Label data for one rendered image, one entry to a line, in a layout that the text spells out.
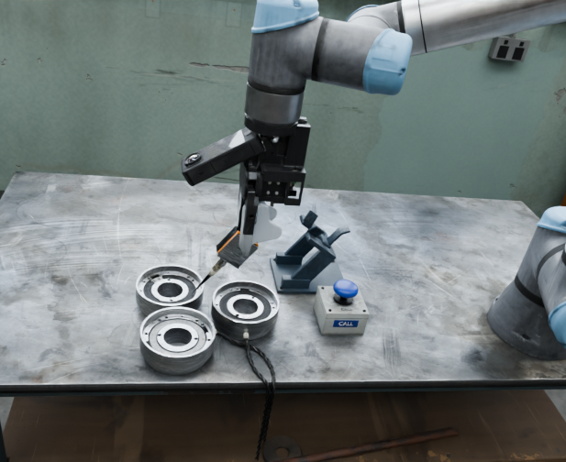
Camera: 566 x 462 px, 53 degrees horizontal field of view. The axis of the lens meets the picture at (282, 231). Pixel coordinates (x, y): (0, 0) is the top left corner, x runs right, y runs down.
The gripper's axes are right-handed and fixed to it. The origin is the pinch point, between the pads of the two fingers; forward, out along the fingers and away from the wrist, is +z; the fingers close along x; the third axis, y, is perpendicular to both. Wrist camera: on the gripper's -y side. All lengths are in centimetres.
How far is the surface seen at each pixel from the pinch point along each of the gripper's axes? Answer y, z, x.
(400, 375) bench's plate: 23.9, 13.2, -14.8
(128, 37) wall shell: -27, 12, 158
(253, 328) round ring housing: 2.2, 10.1, -7.9
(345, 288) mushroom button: 16.7, 5.7, -3.5
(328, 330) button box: 14.6, 12.1, -6.1
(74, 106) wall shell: -48, 41, 159
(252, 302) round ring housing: 2.8, 10.5, -1.3
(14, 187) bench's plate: -41, 13, 37
